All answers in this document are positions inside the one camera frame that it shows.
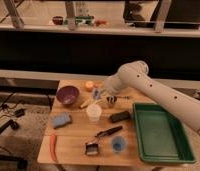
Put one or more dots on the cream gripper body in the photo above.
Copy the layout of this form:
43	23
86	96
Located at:
101	92

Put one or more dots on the light blue towel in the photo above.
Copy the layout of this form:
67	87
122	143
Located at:
94	93

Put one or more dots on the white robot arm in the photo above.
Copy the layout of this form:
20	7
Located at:
135	75

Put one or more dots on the metal measuring cup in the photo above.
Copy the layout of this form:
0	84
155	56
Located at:
111	100

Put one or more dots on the white plastic cup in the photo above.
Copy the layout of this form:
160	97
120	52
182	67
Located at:
94	112

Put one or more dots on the blue plastic cup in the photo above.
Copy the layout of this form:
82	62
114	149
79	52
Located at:
118	144

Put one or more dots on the yellow round fruit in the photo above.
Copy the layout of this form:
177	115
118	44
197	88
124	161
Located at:
89	86

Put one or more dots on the yellow banana piece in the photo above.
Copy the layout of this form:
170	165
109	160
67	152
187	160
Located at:
88	102

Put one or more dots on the black rectangular block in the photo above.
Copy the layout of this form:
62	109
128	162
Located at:
117	117

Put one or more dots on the purple bowl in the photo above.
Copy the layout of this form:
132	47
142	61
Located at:
67	95

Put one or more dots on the wooden table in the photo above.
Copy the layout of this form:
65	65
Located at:
71	139

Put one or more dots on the blue sponge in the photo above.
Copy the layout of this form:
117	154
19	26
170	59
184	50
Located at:
61	120

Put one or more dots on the red chili pepper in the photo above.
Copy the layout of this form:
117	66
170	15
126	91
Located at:
52	145

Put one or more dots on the orange background object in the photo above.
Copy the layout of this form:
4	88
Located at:
100	22

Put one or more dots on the green plastic tray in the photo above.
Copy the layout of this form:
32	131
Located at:
161	137

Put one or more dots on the green background object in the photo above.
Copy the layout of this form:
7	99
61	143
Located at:
83	20

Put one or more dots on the dark red background bowl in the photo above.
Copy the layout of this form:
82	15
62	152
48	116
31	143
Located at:
57	20

